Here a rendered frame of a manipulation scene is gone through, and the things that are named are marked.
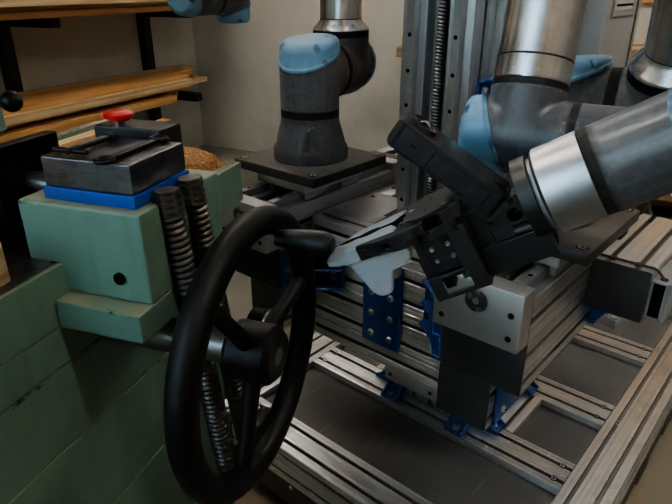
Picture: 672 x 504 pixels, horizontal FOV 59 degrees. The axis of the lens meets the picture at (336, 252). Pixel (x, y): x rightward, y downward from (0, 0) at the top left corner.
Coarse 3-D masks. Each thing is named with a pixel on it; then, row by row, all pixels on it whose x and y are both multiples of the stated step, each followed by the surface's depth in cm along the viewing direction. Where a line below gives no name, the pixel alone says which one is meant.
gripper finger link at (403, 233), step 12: (432, 216) 51; (396, 228) 53; (408, 228) 51; (420, 228) 50; (372, 240) 53; (384, 240) 52; (396, 240) 51; (408, 240) 51; (360, 252) 54; (372, 252) 54; (384, 252) 53
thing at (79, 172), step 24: (144, 120) 63; (120, 144) 57; (168, 144) 57; (48, 168) 53; (72, 168) 52; (96, 168) 52; (120, 168) 51; (144, 168) 52; (168, 168) 56; (48, 192) 54; (72, 192) 53; (96, 192) 53; (120, 192) 52; (144, 192) 53
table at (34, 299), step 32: (224, 160) 88; (224, 192) 84; (0, 288) 51; (32, 288) 53; (64, 288) 57; (0, 320) 50; (32, 320) 53; (64, 320) 56; (96, 320) 55; (128, 320) 53; (160, 320) 56; (0, 352) 50
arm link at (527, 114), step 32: (512, 0) 57; (544, 0) 55; (576, 0) 55; (512, 32) 57; (544, 32) 55; (576, 32) 56; (512, 64) 57; (544, 64) 55; (480, 96) 60; (512, 96) 57; (544, 96) 56; (480, 128) 58; (512, 128) 57; (544, 128) 55; (480, 160) 60
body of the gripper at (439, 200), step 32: (512, 160) 50; (448, 192) 54; (512, 192) 50; (448, 224) 51; (480, 224) 51; (512, 224) 51; (544, 224) 48; (448, 256) 53; (480, 256) 51; (512, 256) 51; (544, 256) 50; (448, 288) 54
